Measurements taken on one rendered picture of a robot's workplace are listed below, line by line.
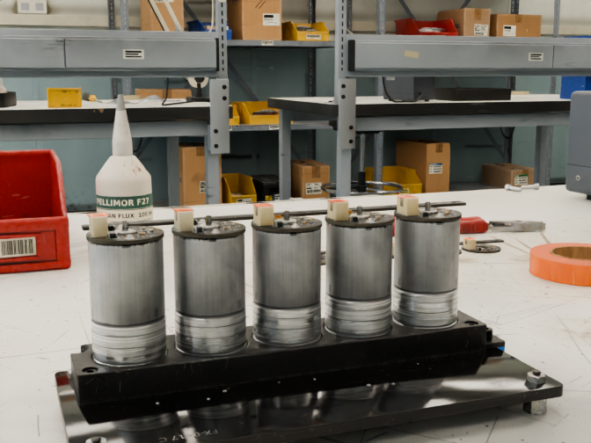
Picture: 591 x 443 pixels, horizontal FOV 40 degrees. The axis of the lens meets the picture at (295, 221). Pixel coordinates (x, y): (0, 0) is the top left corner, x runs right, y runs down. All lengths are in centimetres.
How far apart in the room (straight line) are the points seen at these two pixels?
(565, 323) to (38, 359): 23
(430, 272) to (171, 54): 227
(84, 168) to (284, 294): 440
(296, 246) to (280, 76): 462
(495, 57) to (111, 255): 278
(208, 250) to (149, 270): 2
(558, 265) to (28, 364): 28
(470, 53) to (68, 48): 136
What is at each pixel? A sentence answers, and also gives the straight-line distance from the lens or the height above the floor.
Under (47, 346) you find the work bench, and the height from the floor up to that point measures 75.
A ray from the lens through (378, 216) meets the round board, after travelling 29.
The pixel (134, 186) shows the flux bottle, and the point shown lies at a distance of 50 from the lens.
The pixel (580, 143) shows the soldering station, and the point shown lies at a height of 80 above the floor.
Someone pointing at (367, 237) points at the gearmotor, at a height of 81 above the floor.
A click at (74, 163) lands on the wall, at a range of 465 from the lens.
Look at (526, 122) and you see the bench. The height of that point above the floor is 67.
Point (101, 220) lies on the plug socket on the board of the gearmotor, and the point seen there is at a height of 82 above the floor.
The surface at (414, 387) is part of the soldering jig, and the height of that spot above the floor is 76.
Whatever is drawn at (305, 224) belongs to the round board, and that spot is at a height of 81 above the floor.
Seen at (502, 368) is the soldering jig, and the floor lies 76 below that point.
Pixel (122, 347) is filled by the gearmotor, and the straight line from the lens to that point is 27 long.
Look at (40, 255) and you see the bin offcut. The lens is 49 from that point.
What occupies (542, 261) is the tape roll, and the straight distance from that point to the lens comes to 47.
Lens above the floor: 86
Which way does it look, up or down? 11 degrees down
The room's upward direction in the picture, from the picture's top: straight up
